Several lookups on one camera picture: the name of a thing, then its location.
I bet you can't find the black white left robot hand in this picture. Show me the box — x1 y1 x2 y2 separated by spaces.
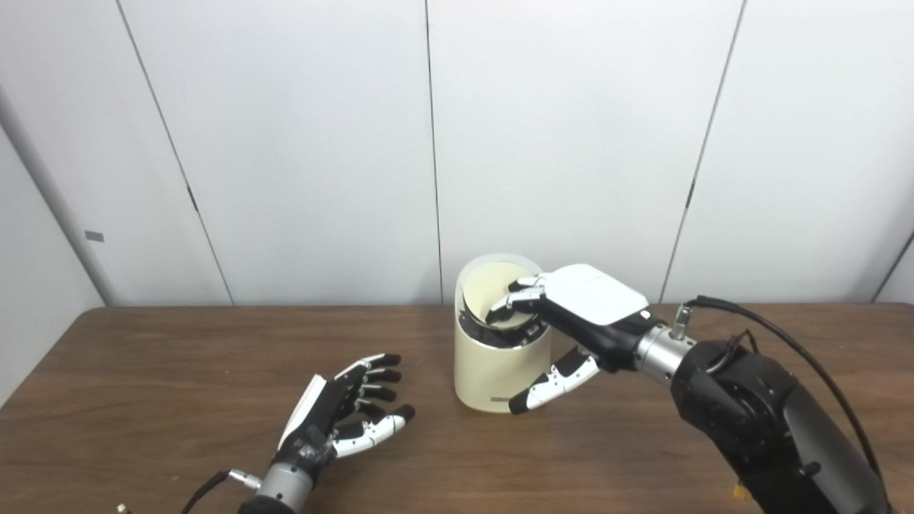
275 353 416 472

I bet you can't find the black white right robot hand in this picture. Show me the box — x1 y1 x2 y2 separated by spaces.
488 263 661 415

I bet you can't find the cream round bin lid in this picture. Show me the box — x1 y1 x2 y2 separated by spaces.
461 261 543 336

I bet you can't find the cream-colored bin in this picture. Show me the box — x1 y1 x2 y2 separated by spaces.
454 254 554 413

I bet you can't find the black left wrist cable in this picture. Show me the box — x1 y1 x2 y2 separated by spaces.
179 468 263 514

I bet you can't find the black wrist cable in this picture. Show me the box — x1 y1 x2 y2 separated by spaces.
179 468 263 514
670 295 883 486

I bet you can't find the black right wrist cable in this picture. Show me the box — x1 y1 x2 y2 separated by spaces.
670 295 883 486

